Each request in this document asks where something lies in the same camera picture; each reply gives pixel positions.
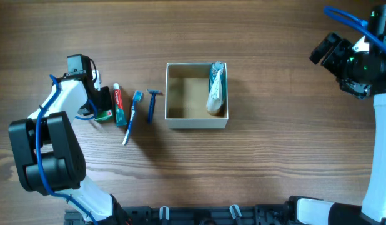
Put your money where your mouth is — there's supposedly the white cardboard box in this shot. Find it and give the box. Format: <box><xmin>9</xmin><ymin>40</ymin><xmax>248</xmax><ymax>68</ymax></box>
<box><xmin>164</xmin><ymin>62</ymin><xmax>229</xmax><ymax>129</ymax></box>

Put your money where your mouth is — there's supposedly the green Dettol soap box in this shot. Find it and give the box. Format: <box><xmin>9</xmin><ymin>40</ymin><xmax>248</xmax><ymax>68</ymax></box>
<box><xmin>94</xmin><ymin>109</ymin><xmax>114</xmax><ymax>123</ymax></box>

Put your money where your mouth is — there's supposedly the blue disposable razor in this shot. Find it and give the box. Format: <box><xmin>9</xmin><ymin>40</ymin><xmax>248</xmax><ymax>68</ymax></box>
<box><xmin>147</xmin><ymin>89</ymin><xmax>163</xmax><ymax>124</ymax></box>

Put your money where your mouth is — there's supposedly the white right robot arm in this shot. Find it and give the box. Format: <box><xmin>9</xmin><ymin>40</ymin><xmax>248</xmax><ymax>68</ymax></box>
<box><xmin>281</xmin><ymin>4</ymin><xmax>386</xmax><ymax>224</ymax></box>

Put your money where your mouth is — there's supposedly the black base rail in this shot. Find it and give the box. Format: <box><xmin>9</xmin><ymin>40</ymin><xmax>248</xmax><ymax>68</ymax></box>
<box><xmin>64</xmin><ymin>203</ymin><xmax>306</xmax><ymax>225</ymax></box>

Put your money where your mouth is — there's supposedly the white lotion tube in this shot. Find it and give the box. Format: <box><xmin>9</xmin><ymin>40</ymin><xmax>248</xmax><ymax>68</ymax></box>
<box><xmin>206</xmin><ymin>71</ymin><xmax>223</xmax><ymax>114</ymax></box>

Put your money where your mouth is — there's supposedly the Colgate toothpaste tube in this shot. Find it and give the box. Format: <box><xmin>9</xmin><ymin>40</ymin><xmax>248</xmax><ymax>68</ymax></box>
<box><xmin>113</xmin><ymin>83</ymin><xmax>127</xmax><ymax>127</ymax></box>

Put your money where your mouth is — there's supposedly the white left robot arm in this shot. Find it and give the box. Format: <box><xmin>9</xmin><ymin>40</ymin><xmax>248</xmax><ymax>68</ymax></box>
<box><xmin>8</xmin><ymin>54</ymin><xmax>132</xmax><ymax>224</ymax></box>

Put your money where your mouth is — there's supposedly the blue white toothbrush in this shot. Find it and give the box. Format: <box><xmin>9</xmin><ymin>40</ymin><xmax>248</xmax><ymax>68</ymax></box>
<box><xmin>122</xmin><ymin>90</ymin><xmax>143</xmax><ymax>146</ymax></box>

